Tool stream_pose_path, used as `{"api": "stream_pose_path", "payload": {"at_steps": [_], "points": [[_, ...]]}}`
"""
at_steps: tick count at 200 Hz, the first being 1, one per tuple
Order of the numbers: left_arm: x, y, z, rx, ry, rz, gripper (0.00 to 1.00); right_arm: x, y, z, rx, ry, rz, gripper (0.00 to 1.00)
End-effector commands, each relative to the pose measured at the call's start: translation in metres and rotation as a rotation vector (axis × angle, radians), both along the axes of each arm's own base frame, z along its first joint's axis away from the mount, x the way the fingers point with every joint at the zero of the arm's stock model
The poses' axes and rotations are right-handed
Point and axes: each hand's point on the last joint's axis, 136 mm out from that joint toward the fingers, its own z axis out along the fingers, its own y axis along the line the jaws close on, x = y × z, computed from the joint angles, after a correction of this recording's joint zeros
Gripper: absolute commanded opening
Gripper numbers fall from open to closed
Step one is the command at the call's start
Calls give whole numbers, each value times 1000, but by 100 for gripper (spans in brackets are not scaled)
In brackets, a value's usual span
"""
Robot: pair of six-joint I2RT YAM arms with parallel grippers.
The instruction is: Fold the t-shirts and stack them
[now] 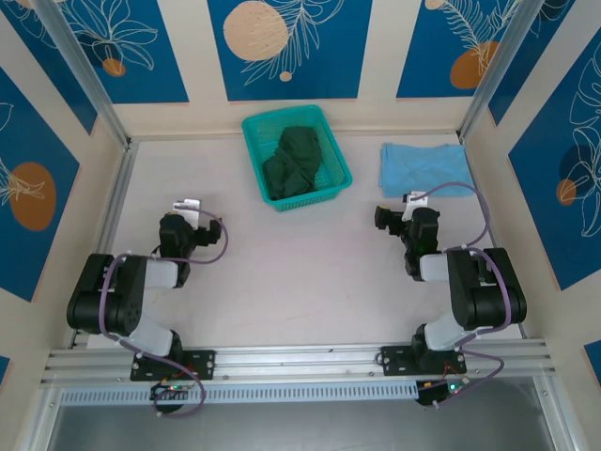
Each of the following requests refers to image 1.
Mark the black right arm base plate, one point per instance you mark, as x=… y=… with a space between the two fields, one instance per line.
x=394 y=359

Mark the dark green t-shirt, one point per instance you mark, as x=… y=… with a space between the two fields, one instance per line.
x=291 y=164

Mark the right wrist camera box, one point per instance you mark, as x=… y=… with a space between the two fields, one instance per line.
x=415 y=199

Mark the grey metal sheet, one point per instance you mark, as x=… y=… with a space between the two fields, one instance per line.
x=300 y=427

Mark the light blue folded t-shirt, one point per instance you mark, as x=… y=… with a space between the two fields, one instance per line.
x=422 y=164

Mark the aluminium frame post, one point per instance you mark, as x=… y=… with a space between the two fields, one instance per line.
x=497 y=61
x=84 y=70

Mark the teal plastic mesh basket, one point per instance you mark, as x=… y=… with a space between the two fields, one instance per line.
x=253 y=136

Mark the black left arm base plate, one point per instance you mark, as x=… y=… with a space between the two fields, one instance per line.
x=206 y=364

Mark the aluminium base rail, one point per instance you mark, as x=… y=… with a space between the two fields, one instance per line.
x=300 y=359

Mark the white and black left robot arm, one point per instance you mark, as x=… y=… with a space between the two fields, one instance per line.
x=117 y=291

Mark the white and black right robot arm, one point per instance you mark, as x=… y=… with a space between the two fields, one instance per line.
x=488 y=291

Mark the blue floral wall panel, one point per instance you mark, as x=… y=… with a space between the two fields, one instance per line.
x=554 y=42
x=436 y=47
x=33 y=188
x=291 y=47
x=42 y=61
x=141 y=51
x=559 y=188

